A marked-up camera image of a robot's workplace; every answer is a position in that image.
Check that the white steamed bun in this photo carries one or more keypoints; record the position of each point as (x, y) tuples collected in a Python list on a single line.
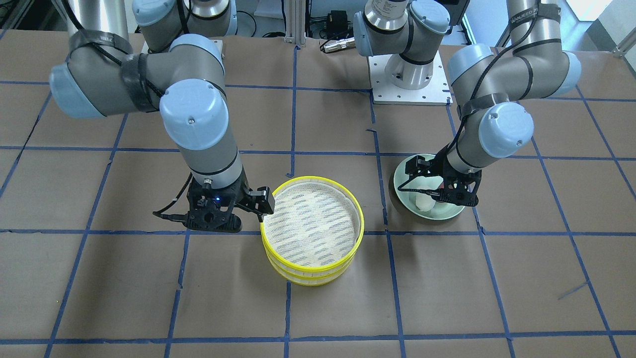
[(424, 202)]

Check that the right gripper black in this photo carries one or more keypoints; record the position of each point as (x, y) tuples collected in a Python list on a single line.
[(247, 198)]

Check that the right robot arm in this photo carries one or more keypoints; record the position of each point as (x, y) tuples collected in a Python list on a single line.
[(182, 77)]

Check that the black power adapter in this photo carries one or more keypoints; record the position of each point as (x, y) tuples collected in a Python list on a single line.
[(336, 21)]

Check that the light green plate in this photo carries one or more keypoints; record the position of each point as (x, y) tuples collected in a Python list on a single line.
[(442, 210)]

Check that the yellow steamer layer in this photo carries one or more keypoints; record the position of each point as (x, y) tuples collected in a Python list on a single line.
[(268, 248), (309, 279)]

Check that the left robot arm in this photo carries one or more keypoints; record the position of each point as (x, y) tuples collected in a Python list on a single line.
[(487, 87)]

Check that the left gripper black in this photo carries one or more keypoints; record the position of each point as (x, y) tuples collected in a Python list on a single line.
[(445, 175)]

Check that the white steamer cloth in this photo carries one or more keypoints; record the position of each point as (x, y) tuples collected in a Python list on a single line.
[(313, 225)]

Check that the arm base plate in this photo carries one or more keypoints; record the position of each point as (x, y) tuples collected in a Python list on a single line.
[(394, 81)]

